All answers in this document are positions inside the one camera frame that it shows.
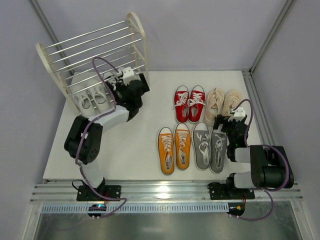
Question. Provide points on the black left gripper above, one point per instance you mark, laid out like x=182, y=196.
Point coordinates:
x=113, y=86

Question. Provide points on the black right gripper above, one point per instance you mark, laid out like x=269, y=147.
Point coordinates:
x=225, y=122

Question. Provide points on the black canvas sneaker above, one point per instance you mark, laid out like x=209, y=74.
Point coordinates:
x=110, y=77

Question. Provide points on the white sneaker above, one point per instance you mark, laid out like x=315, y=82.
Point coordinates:
x=82, y=100
x=100, y=97

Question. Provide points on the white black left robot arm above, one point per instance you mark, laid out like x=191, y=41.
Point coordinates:
x=83, y=142

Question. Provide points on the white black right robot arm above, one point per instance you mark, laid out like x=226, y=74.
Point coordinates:
x=269, y=165

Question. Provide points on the cream metal shoe shelf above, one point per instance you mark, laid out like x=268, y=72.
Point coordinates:
x=85, y=56

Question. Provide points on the grey right canvas sneaker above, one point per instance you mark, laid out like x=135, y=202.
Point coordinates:
x=218, y=151

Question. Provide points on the grey canvas sneaker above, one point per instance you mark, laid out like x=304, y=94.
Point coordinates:
x=218, y=151
x=202, y=145

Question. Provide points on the beige left lace sneaker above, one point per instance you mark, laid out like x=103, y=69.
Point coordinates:
x=214, y=104

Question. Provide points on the beige lace sneaker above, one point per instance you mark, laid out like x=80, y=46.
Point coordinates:
x=231, y=101
x=214, y=104

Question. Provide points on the grey left canvas sneaker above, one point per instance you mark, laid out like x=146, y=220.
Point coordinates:
x=202, y=145

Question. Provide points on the beige right lace sneaker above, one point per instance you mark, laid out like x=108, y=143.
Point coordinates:
x=231, y=101

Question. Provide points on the red right canvas sneaker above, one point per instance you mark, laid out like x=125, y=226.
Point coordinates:
x=196, y=103

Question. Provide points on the red canvas sneaker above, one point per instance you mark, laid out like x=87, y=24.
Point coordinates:
x=181, y=97
x=196, y=103

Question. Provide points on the orange right canvas sneaker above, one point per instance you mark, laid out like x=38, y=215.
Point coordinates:
x=182, y=137

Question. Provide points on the orange canvas sneaker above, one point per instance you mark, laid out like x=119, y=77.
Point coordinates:
x=182, y=137
x=165, y=144

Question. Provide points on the red left canvas sneaker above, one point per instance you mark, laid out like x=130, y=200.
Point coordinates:
x=181, y=97

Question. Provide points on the orange left canvas sneaker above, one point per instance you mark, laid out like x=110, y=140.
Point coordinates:
x=165, y=144

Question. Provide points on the right controller board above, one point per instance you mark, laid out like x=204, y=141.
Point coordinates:
x=236, y=209

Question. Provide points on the controller board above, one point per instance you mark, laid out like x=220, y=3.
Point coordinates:
x=236, y=209
x=96, y=211

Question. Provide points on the left controller board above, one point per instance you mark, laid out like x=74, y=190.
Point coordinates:
x=96, y=211

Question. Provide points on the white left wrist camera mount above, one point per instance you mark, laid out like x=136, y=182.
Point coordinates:
x=126, y=74

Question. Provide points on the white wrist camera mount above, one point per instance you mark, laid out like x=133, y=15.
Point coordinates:
x=126, y=74
x=237, y=115

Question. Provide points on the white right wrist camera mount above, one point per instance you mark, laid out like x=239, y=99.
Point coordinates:
x=237, y=115

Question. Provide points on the aluminium right side rail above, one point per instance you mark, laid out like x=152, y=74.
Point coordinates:
x=263, y=127

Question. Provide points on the aluminium rail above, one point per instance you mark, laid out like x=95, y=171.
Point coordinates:
x=263, y=127
x=61, y=191

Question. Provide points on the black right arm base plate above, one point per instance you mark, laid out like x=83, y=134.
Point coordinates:
x=223, y=191

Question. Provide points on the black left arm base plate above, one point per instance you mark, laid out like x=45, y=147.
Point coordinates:
x=85, y=194

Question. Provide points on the grey slotted cable duct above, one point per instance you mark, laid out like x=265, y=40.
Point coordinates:
x=139, y=208

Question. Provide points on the aluminium front rail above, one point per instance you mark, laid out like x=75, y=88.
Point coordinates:
x=61, y=191

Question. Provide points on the aluminium left corner post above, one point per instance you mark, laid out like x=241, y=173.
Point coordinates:
x=45, y=23

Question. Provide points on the aluminium corner post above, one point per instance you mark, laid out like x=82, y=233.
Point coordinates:
x=45, y=23
x=279, y=21

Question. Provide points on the aluminium right corner post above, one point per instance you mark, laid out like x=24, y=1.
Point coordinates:
x=279, y=21

